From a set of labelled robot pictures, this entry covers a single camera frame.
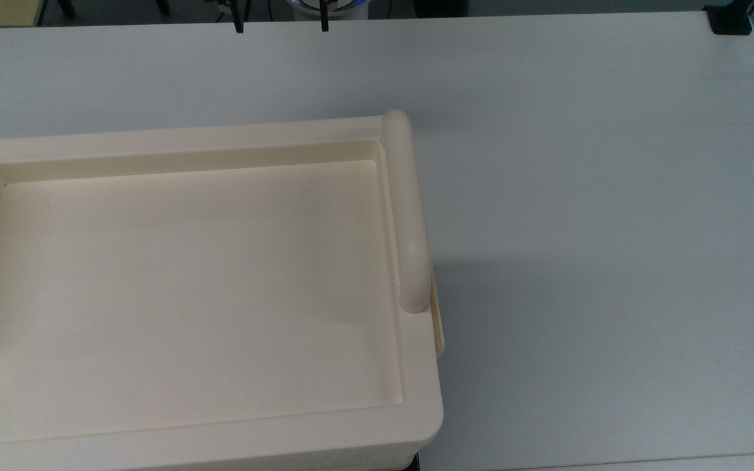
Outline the cream plastic cabinet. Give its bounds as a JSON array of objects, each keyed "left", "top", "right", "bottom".
[{"left": 0, "top": 109, "right": 447, "bottom": 471}]

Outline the black table clamp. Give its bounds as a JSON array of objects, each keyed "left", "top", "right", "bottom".
[{"left": 704, "top": 3, "right": 754, "bottom": 35}]

